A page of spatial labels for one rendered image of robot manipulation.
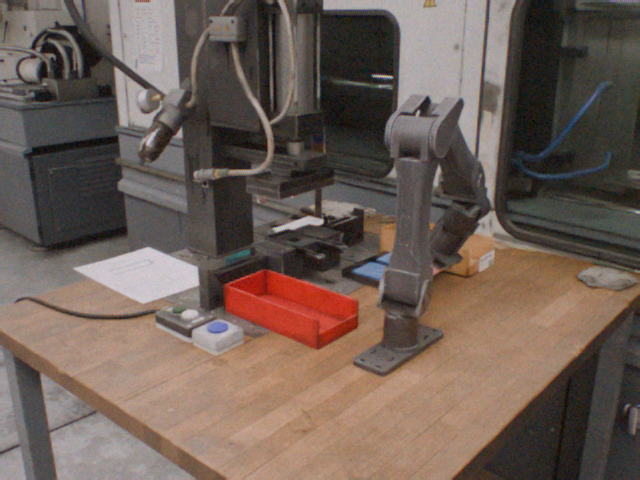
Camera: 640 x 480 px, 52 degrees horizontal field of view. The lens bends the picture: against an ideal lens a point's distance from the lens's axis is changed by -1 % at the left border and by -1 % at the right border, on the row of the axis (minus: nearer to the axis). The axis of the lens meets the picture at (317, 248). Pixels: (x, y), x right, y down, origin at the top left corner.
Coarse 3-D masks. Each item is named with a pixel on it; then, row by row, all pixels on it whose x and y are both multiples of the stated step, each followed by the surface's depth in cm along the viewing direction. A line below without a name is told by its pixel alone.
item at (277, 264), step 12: (336, 240) 156; (264, 252) 146; (324, 252) 154; (336, 252) 157; (276, 264) 144; (288, 264) 145; (300, 264) 148; (312, 264) 156; (324, 264) 155; (336, 264) 158; (300, 276) 149
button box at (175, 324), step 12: (36, 300) 138; (72, 312) 132; (144, 312) 132; (156, 312) 127; (168, 312) 127; (204, 312) 127; (156, 324) 128; (168, 324) 125; (180, 324) 122; (192, 324) 122; (204, 324) 123; (180, 336) 123
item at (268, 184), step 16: (240, 144) 159; (256, 144) 158; (288, 144) 144; (256, 160) 149; (288, 160) 142; (304, 160) 140; (320, 160) 144; (256, 176) 143; (272, 176) 143; (288, 176) 142; (304, 176) 143; (320, 176) 146; (256, 192) 142; (272, 192) 139; (288, 192) 140; (304, 192) 144
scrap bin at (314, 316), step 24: (240, 288) 136; (264, 288) 141; (288, 288) 137; (312, 288) 132; (240, 312) 131; (264, 312) 126; (288, 312) 122; (312, 312) 133; (336, 312) 130; (288, 336) 123; (312, 336) 119; (336, 336) 123
